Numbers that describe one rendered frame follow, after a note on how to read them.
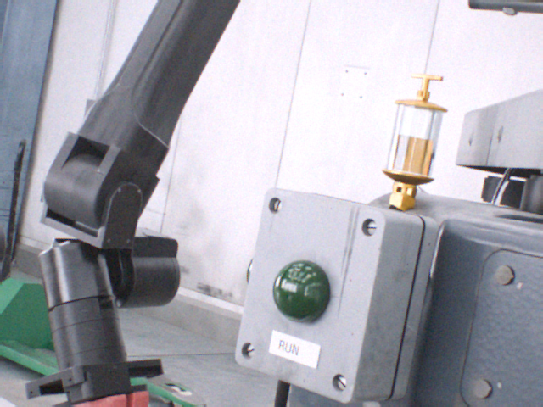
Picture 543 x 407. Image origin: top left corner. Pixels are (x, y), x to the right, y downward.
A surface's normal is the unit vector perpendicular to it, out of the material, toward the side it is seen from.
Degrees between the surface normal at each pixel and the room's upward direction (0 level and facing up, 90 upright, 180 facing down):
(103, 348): 66
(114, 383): 62
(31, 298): 75
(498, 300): 90
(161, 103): 86
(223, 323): 90
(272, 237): 90
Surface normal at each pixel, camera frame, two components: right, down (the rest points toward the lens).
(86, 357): -0.07, -0.21
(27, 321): 0.76, -0.08
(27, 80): 0.74, 0.18
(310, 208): -0.65, -0.08
